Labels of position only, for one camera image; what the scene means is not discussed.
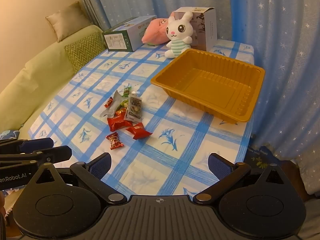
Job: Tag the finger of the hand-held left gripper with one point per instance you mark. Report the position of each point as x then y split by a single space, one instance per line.
37 143
57 153

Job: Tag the light green sofa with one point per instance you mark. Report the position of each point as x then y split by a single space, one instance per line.
25 85

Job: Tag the white bunny plush toy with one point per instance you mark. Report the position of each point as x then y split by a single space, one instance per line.
178 30

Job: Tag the gold plastic tray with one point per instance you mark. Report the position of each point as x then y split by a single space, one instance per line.
212 85

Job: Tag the yellow green candy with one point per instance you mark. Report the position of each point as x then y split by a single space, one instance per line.
123 103

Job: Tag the silver white pouch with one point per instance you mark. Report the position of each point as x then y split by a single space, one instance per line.
112 108

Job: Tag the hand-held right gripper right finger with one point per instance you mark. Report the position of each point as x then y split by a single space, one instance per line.
218 166

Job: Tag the pink plush toy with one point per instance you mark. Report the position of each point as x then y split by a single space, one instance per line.
155 31

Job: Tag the green chevron cushion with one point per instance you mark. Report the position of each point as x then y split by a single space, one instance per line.
82 50

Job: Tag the dark sesame cake packet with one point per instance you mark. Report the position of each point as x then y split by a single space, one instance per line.
133 107

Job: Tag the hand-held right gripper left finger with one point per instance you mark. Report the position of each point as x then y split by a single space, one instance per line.
102 165

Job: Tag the grey white carton box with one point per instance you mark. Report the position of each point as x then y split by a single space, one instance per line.
208 30

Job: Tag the beige pillow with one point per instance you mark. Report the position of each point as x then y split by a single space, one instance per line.
67 20

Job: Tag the green white carton box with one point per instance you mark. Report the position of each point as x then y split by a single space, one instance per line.
130 35

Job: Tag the blue patterned cushion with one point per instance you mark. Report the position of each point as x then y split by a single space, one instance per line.
8 135

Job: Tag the red gold striped candy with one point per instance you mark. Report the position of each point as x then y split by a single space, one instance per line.
114 140

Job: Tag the small red candy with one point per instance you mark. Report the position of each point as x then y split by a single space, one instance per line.
109 103

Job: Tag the red snack packet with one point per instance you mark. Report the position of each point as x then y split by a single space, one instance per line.
117 123
138 131

